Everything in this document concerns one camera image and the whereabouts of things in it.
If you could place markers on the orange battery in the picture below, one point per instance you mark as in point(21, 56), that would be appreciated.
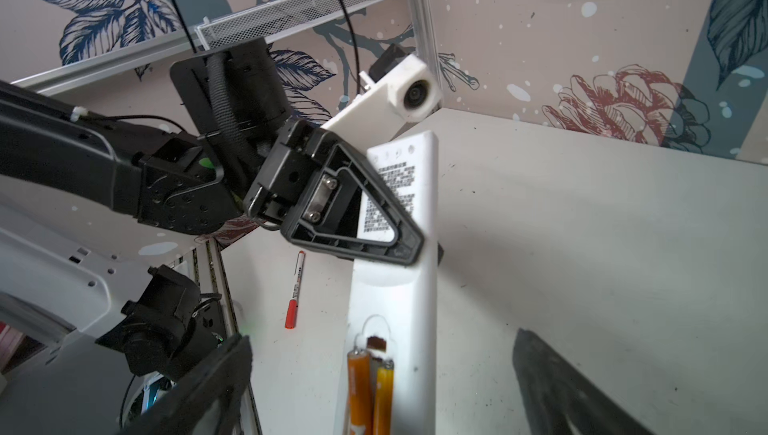
point(383, 398)
point(360, 403)

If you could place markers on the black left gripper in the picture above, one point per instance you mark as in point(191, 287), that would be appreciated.
point(315, 189)

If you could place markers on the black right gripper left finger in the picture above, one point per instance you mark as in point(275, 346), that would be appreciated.
point(207, 400)

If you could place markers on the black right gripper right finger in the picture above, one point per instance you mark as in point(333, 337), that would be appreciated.
point(558, 399)

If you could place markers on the red marker left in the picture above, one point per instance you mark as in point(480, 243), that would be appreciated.
point(293, 304)

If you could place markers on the white mesh wall tray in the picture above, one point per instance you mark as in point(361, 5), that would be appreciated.
point(273, 20)

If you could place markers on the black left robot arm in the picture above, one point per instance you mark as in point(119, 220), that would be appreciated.
point(252, 156)

